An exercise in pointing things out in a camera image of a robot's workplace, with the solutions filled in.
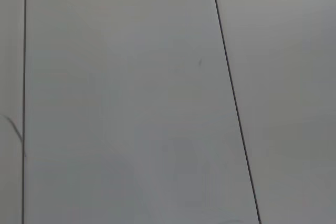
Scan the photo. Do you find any thin dark thread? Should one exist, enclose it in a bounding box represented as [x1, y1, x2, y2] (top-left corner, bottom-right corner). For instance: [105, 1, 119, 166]
[0, 114, 26, 157]

